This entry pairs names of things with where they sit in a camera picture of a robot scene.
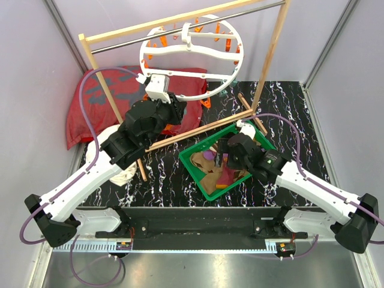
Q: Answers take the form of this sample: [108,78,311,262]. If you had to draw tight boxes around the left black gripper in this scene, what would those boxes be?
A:
[145,92,187,148]

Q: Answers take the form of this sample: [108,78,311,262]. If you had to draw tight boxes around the purple striped sock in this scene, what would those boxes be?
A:
[200,151,249,194]

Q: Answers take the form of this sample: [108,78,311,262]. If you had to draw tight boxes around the white round sock hanger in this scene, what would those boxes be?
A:
[139,14,244,101]

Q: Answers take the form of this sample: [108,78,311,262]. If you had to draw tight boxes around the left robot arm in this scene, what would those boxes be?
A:
[25,94,187,248]

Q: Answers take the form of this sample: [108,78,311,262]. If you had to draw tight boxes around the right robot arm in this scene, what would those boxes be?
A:
[215,133,379,254]

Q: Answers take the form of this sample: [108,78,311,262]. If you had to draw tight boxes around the orange clip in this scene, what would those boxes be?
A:
[200,97,211,109]

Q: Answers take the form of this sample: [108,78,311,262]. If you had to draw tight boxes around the tan sock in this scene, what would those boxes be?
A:
[190,152,249,195]

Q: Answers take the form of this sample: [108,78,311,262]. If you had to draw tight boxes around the wooden clothes rack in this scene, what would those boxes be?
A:
[77,0,292,182]

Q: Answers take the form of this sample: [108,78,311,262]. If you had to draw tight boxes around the green plastic tray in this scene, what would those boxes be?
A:
[179,121,275,201]

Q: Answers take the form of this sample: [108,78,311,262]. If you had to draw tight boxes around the red patterned pillow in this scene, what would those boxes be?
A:
[65,70,207,149]

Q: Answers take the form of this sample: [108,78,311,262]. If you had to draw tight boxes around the white crumpled cloth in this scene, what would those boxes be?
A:
[85,124,137,187]

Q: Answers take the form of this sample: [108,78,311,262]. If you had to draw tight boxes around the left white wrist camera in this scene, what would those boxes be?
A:
[136,74,170,103]

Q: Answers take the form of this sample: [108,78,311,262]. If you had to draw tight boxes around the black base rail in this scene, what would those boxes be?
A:
[64,206,310,251]

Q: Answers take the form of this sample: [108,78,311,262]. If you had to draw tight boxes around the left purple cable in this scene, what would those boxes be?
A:
[19,67,142,244]

